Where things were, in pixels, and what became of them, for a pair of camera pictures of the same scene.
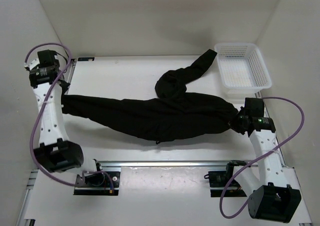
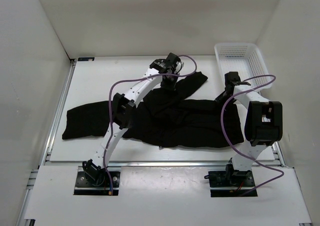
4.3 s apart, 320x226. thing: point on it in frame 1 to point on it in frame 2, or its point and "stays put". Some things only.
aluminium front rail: (159, 163) stays put
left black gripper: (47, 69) to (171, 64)
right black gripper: (233, 123) to (219, 98)
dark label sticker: (86, 59) stays put
